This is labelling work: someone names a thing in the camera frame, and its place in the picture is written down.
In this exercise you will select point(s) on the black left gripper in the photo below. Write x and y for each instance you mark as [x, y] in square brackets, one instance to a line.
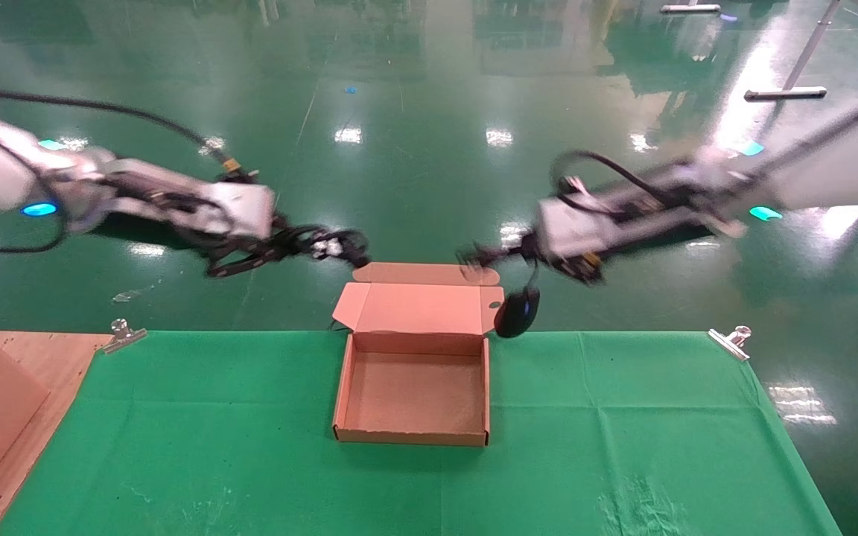
[258, 249]

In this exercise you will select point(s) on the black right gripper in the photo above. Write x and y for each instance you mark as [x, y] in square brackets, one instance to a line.
[570, 268]

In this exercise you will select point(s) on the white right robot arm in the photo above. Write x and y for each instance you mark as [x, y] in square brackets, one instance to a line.
[831, 171]

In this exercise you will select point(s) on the open brown cardboard mailer box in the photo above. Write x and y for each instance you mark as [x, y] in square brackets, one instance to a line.
[414, 394]

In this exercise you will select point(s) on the green tablecloth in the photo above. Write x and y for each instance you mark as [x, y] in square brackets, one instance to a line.
[585, 447]

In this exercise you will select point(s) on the clear plastic floor litter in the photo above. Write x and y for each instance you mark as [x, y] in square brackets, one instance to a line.
[131, 295]

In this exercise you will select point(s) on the silver metal binder clip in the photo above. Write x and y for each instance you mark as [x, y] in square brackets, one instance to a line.
[122, 339]
[728, 344]

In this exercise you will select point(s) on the white desk foot bar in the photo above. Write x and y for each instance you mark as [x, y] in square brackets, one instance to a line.
[690, 9]

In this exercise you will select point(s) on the white desk with slanted leg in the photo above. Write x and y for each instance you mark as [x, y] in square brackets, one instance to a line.
[786, 94]

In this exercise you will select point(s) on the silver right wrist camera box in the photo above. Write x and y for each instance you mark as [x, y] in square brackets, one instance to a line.
[570, 227]

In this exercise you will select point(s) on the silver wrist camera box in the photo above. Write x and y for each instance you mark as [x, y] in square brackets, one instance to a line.
[570, 227]
[246, 208]

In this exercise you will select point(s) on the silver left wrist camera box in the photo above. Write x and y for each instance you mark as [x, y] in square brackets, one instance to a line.
[246, 208]

